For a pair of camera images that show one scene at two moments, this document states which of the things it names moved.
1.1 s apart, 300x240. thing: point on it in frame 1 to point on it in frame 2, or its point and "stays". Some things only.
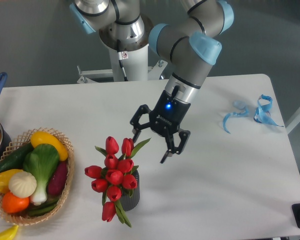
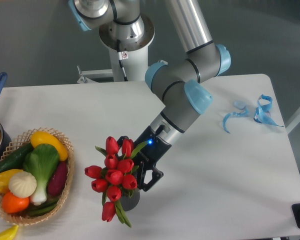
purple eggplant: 56,182 stays
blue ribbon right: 262,114 stays
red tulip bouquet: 117,175 stays
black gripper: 165,120 to 150,154
